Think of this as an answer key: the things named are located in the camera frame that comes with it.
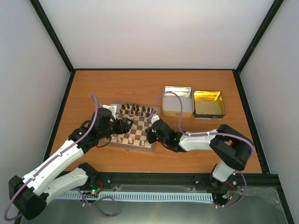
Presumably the wooden chess board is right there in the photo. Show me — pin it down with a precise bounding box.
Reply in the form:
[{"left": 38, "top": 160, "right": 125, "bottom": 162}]
[{"left": 100, "top": 101, "right": 161, "bottom": 153}]

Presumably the black frame rail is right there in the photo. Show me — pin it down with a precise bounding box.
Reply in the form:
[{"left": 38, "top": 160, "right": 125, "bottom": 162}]
[{"left": 30, "top": 170, "right": 281, "bottom": 194}]

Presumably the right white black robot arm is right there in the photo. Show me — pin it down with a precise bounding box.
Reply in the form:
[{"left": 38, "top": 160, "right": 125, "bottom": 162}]
[{"left": 145, "top": 120, "right": 254, "bottom": 189}]

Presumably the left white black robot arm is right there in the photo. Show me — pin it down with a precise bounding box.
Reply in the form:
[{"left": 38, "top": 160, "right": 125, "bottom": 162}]
[{"left": 8, "top": 105, "right": 133, "bottom": 220}]

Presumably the silver open tin box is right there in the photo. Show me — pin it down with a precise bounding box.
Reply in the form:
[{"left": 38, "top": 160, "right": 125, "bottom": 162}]
[{"left": 162, "top": 86, "right": 194, "bottom": 118}]

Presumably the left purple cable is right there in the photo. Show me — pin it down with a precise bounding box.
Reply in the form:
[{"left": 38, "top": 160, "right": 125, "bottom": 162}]
[{"left": 4, "top": 93, "right": 117, "bottom": 221}]

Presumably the light blue cable duct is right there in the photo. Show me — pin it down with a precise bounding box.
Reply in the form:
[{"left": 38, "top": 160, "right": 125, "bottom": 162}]
[{"left": 56, "top": 191, "right": 214, "bottom": 206}]

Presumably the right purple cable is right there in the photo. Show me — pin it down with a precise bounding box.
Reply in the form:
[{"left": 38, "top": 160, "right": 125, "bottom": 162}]
[{"left": 148, "top": 91, "right": 255, "bottom": 209}]

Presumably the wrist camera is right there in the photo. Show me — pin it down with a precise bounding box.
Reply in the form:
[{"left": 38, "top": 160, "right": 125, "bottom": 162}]
[
  {"left": 149, "top": 114, "right": 160, "bottom": 124},
  {"left": 101, "top": 104, "right": 118, "bottom": 117}
]

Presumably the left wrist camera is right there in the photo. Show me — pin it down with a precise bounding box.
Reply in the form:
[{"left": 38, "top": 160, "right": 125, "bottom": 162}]
[{"left": 101, "top": 104, "right": 118, "bottom": 117}]

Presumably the gold tin lid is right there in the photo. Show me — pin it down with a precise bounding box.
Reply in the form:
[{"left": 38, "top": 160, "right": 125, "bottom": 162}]
[{"left": 193, "top": 91, "right": 226, "bottom": 119}]

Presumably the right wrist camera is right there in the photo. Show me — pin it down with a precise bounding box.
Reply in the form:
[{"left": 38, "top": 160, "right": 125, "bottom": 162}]
[{"left": 149, "top": 114, "right": 160, "bottom": 124}]

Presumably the purple cable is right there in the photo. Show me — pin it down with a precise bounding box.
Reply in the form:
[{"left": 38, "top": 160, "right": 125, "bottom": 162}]
[
  {"left": 4, "top": 93, "right": 117, "bottom": 221},
  {"left": 148, "top": 91, "right": 255, "bottom": 209}
]

